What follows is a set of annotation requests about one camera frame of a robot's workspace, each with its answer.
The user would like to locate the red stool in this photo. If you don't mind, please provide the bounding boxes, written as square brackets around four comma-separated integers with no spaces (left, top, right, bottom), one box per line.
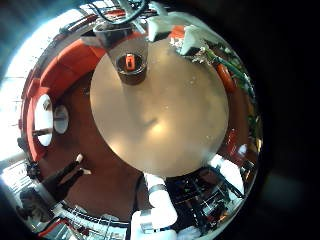
[228,129,239,156]

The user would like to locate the black robot mounting stand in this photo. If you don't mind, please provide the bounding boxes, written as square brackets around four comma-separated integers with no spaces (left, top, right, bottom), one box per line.
[166,169,234,231]

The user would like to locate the small grey round table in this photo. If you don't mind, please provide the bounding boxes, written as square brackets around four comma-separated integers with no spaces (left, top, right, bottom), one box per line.
[53,104,70,135]

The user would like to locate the teal green cloth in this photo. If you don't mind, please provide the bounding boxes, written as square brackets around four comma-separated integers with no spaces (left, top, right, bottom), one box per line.
[193,46,254,98]

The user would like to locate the large orange curved sofa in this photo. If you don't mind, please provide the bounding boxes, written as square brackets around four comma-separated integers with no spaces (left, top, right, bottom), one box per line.
[39,38,108,101]

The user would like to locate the person in black trousers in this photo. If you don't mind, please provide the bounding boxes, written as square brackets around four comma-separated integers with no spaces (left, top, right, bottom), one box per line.
[16,153,93,231]

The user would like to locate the orange curved bench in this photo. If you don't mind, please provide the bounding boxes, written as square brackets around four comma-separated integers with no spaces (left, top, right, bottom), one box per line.
[19,78,56,163]

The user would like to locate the green leafy potted plant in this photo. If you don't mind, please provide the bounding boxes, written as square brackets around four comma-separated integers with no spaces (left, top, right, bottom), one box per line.
[246,109,264,141]

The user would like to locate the black cable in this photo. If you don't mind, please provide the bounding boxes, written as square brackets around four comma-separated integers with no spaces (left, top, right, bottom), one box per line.
[88,0,149,26]

